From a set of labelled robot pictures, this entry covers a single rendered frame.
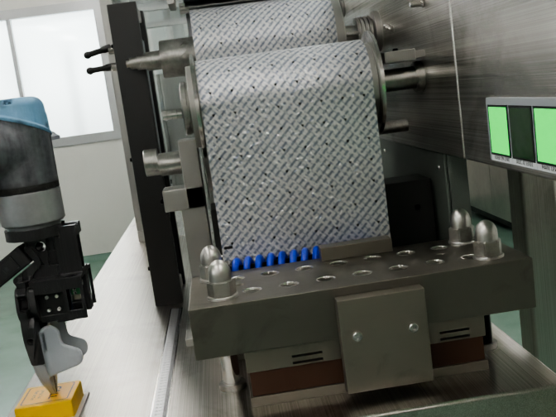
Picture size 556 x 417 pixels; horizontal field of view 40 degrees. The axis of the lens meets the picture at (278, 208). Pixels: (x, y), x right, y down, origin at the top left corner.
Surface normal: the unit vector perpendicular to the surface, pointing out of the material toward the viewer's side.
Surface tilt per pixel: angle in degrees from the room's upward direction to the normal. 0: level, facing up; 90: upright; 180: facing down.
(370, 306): 90
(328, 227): 90
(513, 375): 0
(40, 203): 90
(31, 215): 90
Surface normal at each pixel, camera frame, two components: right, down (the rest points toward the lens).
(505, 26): -0.99, 0.15
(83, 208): 0.09, 0.15
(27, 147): 0.65, 0.04
